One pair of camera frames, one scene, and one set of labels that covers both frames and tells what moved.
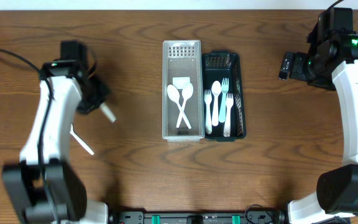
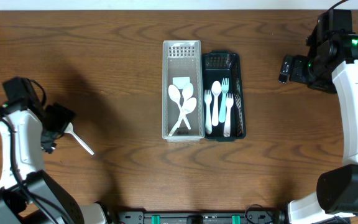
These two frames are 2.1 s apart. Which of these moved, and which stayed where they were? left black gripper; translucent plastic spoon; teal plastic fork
Moved: left black gripper
Stayed: teal plastic fork; translucent plastic spoon
